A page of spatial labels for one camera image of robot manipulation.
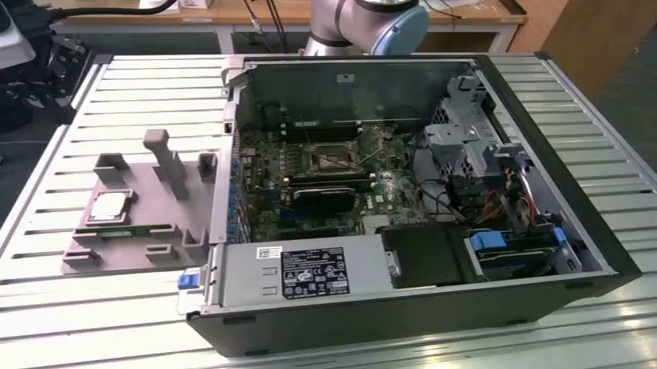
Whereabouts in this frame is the silver square CPU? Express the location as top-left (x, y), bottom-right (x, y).
top-left (84, 190), bottom-right (135, 227)

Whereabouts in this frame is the CPU socket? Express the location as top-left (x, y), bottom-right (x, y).
top-left (304, 142), bottom-right (363, 175)

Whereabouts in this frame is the grey plastic parts rack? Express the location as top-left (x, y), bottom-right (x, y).
top-left (60, 128), bottom-right (231, 276)

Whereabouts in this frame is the green RAM stick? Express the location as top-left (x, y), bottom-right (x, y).
top-left (73, 224), bottom-right (175, 238)

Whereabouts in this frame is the blue case latch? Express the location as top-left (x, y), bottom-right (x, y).
top-left (175, 270), bottom-right (200, 291)

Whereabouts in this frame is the metal socket cover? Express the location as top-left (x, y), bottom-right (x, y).
top-left (348, 125), bottom-right (398, 165)

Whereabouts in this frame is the black graphics card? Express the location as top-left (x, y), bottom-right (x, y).
top-left (291, 186), bottom-right (356, 213)

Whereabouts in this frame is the grey power supply with label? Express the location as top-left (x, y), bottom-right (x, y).
top-left (203, 240), bottom-right (398, 309)

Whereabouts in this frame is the green motherboard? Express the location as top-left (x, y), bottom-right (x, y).
top-left (233, 125), bottom-right (431, 242)

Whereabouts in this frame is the small silver heatsink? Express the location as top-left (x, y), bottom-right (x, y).
top-left (360, 214), bottom-right (392, 232)

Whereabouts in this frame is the grey metal drive cage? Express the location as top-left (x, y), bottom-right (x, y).
top-left (419, 75), bottom-right (530, 178)

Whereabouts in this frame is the black drive bay cover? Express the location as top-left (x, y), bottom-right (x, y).
top-left (376, 221), bottom-right (468, 290)

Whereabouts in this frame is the black open PC case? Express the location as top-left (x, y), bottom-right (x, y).
top-left (184, 53), bottom-right (643, 358)

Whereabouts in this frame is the hard disk in blue carrier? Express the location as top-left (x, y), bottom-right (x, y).
top-left (463, 226), bottom-right (569, 278)

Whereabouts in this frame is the brown wooden cabinet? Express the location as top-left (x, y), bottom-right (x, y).
top-left (507, 0), bottom-right (657, 101)

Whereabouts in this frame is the thick black cable hose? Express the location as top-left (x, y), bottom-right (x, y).
top-left (48, 0), bottom-right (179, 19)

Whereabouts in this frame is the wooden desk white frame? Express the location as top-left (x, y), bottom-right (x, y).
top-left (48, 0), bottom-right (530, 55)

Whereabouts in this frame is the thin black cable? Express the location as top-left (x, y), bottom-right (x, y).
top-left (243, 0), bottom-right (288, 53)

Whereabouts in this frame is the black wire loop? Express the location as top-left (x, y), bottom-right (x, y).
top-left (414, 179), bottom-right (468, 224)

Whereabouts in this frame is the yellow and red wire bundle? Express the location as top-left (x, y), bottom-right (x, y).
top-left (474, 165), bottom-right (541, 227)

